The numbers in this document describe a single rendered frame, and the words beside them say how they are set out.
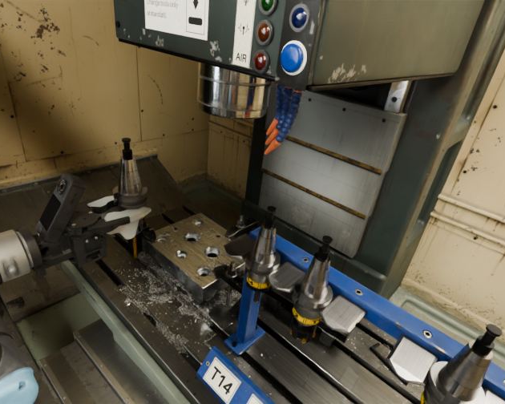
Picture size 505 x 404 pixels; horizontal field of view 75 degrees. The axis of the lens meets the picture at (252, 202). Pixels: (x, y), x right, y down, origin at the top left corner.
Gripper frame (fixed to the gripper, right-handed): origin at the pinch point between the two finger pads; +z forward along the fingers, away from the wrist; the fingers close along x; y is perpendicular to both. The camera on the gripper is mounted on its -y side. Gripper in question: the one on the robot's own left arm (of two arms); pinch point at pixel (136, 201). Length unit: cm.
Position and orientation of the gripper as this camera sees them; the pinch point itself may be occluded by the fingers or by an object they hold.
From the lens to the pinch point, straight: 69.7
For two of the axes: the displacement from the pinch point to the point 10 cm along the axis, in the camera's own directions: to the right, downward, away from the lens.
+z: 6.8, -3.0, 6.7
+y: -1.0, 8.7, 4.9
